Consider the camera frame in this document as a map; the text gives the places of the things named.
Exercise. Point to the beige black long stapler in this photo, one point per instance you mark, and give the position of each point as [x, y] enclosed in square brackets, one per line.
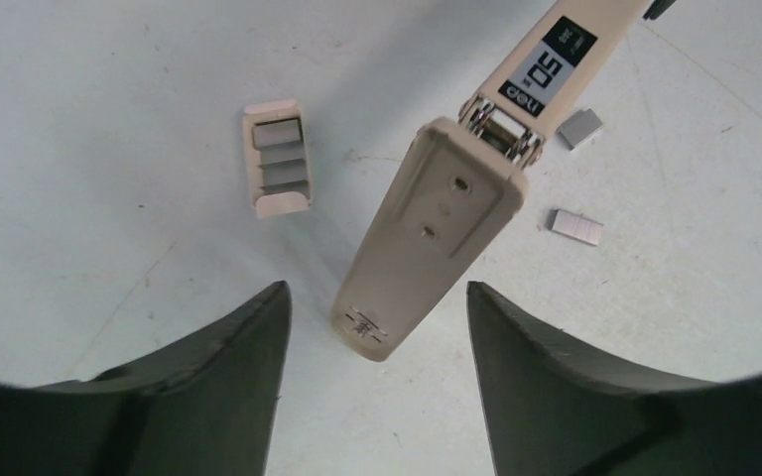
[463, 180]

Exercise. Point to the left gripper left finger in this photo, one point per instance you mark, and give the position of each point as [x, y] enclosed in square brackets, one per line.
[202, 405]

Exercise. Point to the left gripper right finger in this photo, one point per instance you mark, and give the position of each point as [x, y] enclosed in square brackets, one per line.
[555, 405]

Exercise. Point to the open staple box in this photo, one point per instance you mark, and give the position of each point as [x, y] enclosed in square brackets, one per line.
[277, 158]

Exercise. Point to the grey staple strip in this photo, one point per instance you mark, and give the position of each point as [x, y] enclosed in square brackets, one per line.
[579, 128]
[575, 226]

